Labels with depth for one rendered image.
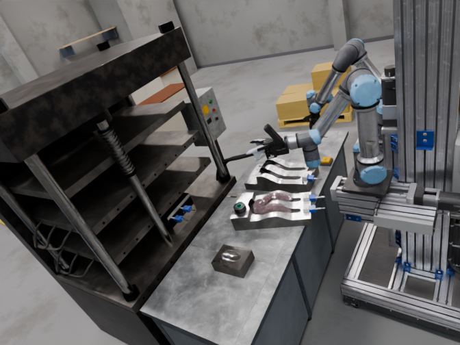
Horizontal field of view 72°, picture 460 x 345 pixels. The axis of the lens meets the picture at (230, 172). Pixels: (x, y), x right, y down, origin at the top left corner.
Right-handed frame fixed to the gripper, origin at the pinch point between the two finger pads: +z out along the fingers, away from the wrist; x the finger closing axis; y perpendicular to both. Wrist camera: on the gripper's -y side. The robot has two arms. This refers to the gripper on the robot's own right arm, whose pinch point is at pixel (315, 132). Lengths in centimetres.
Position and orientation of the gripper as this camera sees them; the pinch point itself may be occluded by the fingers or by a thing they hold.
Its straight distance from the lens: 264.6
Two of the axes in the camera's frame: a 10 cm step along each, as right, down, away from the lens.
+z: 3.0, 8.1, 5.0
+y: 6.0, 2.5, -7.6
